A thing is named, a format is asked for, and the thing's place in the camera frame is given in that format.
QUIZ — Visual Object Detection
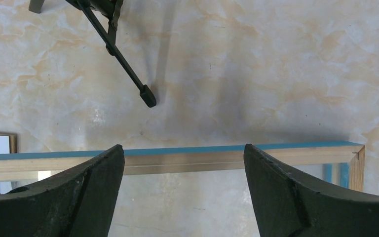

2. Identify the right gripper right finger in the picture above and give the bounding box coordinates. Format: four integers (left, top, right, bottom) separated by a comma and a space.
243, 144, 379, 237

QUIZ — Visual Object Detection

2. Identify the black microphone on tripod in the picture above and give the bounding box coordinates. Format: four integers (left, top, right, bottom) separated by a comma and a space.
28, 0, 157, 109

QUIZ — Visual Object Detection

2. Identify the wooden picture frame blue edge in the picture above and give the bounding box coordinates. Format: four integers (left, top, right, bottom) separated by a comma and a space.
0, 141, 366, 191

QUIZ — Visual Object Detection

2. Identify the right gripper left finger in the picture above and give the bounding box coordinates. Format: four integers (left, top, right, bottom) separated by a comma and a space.
0, 145, 125, 237

